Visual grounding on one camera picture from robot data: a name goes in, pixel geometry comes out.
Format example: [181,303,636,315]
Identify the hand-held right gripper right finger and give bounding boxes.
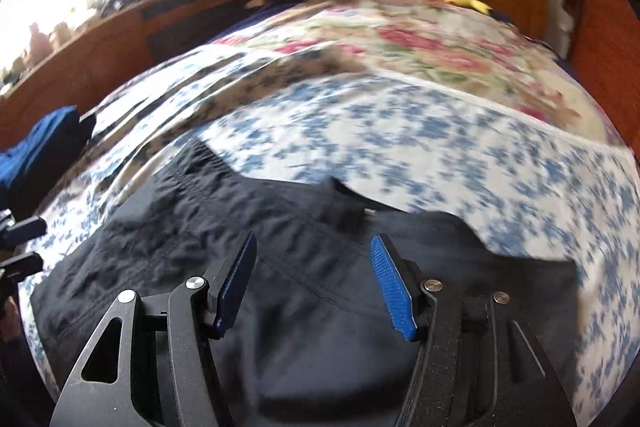
[370,233,576,427]

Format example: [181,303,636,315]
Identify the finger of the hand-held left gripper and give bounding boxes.
[0,215,48,249]
[0,252,45,282]

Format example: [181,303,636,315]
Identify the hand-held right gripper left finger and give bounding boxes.
[49,229,258,427]

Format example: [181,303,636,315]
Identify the black pants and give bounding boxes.
[30,139,587,427]

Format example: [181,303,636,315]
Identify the folded blue clothes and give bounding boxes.
[0,105,84,194]

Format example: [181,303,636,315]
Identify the folded black garment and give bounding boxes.
[0,109,99,222]

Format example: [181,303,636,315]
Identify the blue floral bed sheet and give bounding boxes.
[17,41,640,419]

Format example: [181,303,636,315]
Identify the wooden desk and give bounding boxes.
[0,0,267,154]

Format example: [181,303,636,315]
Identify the pink floral blanket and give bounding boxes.
[209,0,607,128]

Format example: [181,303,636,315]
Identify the dark blue sheet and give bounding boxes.
[207,0,302,46]

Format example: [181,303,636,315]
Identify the wooden slatted wardrobe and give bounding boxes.
[564,0,640,150]

